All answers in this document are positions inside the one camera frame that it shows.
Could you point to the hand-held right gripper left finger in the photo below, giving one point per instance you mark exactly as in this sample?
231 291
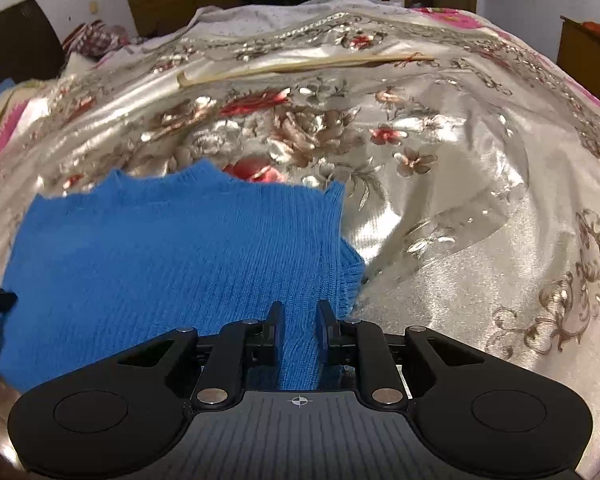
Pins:
276 332

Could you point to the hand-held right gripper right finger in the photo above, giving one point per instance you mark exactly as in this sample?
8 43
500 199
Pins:
326 332

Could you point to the blue striped knit sweater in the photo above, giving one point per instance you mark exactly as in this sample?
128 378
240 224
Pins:
155 260

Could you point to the floral satin bedspread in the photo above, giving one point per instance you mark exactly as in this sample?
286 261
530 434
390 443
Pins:
455 210

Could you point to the dark wooden headboard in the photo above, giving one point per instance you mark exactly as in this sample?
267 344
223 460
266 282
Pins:
15 40

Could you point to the red white patterned cloth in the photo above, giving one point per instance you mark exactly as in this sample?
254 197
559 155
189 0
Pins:
92 37

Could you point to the white quilt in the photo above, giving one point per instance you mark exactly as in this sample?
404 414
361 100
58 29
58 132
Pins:
280 17

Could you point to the pink floral sheet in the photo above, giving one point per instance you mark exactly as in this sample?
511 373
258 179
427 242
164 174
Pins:
455 20

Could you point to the wooden side table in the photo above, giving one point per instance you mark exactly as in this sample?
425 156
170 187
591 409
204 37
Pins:
580 55

